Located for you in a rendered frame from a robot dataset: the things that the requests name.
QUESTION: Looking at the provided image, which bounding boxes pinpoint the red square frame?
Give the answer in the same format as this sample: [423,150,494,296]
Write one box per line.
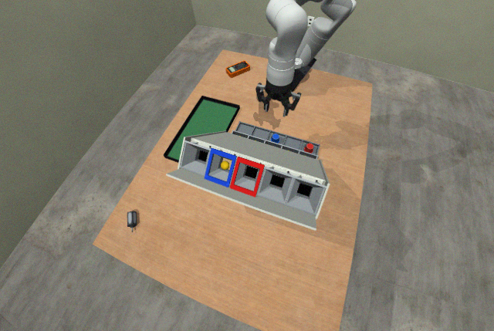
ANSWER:
[230,157,265,197]

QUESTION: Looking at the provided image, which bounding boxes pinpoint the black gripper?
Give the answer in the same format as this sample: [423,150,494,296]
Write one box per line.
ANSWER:
[255,79,301,117]

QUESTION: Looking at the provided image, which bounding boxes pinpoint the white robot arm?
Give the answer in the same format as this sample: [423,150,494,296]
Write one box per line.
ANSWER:
[266,0,357,86]

